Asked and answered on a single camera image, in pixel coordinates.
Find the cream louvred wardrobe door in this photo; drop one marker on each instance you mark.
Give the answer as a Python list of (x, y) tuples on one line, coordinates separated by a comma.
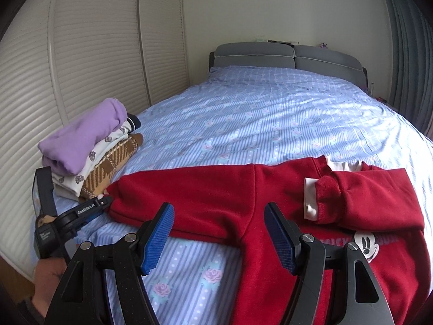
[(164, 34), (20, 84), (98, 47)]

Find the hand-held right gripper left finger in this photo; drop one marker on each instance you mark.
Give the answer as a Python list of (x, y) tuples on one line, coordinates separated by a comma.
[(159, 237)]

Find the folded purple garment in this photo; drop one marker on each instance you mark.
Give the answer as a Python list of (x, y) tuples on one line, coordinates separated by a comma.
[(84, 135)]

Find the folded brown checked garment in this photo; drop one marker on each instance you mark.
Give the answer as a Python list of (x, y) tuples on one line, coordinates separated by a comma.
[(111, 166)]

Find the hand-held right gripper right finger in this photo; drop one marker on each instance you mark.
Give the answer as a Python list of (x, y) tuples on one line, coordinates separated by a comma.
[(280, 240)]

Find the grey padded bed headboard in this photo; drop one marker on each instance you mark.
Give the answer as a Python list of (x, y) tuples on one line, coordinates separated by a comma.
[(270, 56)]

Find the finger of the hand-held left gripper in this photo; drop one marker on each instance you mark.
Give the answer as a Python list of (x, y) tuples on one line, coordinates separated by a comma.
[(104, 203)]

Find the blue floral bed sheet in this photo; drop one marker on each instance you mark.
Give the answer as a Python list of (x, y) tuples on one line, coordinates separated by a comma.
[(264, 118)]

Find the folded dark navy garment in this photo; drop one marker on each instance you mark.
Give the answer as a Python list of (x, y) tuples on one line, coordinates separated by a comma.
[(134, 122)]

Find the person's left forearm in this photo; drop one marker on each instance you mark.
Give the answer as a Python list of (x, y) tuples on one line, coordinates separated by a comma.
[(47, 277)]

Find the red cartoon print sweater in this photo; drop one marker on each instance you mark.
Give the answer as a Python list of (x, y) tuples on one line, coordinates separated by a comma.
[(209, 199)]

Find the grey green curtain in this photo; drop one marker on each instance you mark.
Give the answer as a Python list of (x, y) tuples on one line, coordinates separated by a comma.
[(411, 50)]

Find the dark books on headboard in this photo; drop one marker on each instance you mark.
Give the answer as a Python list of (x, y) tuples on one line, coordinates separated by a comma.
[(282, 42)]

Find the folded white printed garment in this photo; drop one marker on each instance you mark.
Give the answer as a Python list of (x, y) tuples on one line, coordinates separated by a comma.
[(98, 152)]

